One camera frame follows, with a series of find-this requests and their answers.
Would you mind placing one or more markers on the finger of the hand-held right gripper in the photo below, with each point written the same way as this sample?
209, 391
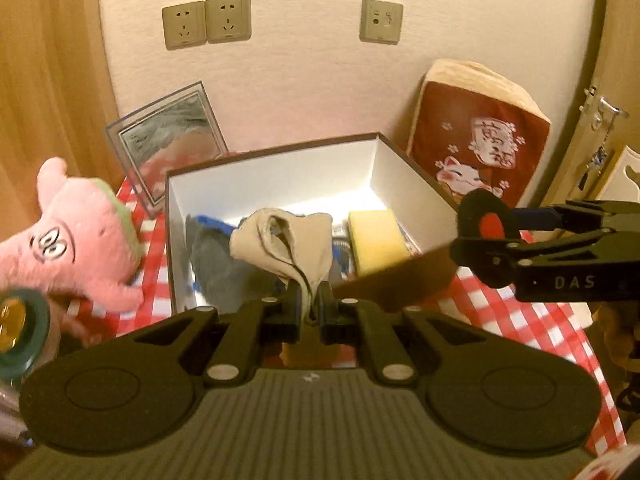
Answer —
500, 260
537, 218

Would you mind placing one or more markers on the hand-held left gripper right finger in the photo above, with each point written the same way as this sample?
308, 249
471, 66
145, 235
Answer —
325, 310

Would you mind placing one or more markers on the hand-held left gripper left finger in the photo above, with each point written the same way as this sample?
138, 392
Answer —
296, 307

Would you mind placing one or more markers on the black round pad red centre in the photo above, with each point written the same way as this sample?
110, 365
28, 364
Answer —
475, 207

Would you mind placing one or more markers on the beige sock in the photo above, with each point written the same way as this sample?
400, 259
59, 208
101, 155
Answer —
280, 250

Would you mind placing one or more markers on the yellow sponge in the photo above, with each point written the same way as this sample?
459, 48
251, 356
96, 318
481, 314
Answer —
377, 242

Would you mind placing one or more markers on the dark grey-green cloth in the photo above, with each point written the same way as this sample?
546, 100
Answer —
220, 265

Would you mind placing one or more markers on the brown cardboard box white inside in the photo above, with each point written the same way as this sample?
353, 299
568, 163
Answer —
300, 180

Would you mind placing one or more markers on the person's right hand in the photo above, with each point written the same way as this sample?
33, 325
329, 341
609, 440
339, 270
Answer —
620, 340

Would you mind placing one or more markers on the red white checkered tablecloth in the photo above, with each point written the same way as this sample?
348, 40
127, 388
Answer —
530, 330

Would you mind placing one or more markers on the hanging keys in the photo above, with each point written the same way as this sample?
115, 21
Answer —
595, 165

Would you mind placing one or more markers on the white cutout chair back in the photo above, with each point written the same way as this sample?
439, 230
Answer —
625, 175

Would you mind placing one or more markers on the red cat print cushion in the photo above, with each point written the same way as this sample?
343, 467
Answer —
465, 125

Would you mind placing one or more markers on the pink plush toy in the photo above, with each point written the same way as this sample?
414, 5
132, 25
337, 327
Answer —
85, 240

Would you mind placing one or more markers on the glass jar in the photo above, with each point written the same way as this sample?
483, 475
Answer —
20, 330

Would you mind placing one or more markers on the clear acrylic picture frame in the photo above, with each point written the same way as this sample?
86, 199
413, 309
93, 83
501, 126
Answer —
165, 135

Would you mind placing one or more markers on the beige wall data socket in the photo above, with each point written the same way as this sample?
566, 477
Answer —
381, 21

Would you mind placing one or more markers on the beige wall power socket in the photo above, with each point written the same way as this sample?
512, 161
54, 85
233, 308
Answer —
184, 25
228, 18

